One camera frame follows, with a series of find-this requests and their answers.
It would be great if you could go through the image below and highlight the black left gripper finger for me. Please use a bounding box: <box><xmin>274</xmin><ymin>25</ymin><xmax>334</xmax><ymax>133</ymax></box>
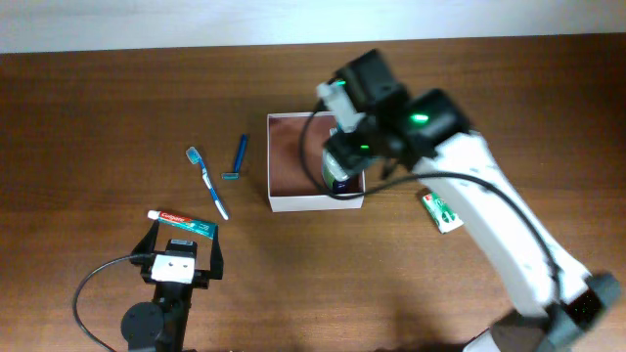
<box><xmin>130</xmin><ymin>220</ymin><xmax>159</xmax><ymax>265</ymax></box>
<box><xmin>209</xmin><ymin>227</ymin><xmax>224</xmax><ymax>280</ymax></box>

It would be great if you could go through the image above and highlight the clear soap pump bottle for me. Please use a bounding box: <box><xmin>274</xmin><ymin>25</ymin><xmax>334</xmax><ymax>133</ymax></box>
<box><xmin>316</xmin><ymin>79</ymin><xmax>365</xmax><ymax>195</ymax></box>

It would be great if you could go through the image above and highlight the green white soap packet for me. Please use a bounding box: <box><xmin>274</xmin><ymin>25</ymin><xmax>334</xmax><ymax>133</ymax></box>
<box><xmin>422</xmin><ymin>193</ymin><xmax>464</xmax><ymax>234</ymax></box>

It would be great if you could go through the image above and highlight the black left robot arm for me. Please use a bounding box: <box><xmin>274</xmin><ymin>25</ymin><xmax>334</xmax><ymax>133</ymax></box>
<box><xmin>120</xmin><ymin>221</ymin><xmax>223</xmax><ymax>352</ymax></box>

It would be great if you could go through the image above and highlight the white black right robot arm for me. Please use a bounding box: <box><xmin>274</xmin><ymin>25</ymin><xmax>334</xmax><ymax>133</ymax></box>
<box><xmin>315</xmin><ymin>81</ymin><xmax>621</xmax><ymax>351</ymax></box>

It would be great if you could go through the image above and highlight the red green toothpaste tube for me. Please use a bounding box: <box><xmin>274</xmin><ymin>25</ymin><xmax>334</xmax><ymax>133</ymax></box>
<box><xmin>147</xmin><ymin>210</ymin><xmax>218</xmax><ymax>240</ymax></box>

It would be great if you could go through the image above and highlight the blue disposable razor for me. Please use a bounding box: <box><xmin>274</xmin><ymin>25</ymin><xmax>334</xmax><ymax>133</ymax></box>
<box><xmin>221</xmin><ymin>134</ymin><xmax>249</xmax><ymax>181</ymax></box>

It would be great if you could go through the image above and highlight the pink open box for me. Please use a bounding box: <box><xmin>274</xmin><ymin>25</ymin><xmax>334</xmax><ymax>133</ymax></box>
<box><xmin>266</xmin><ymin>111</ymin><xmax>364</xmax><ymax>212</ymax></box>

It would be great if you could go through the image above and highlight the blue white toothbrush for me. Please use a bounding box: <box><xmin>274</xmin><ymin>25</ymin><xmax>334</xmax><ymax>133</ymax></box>
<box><xmin>186</xmin><ymin>147</ymin><xmax>230</xmax><ymax>220</ymax></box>

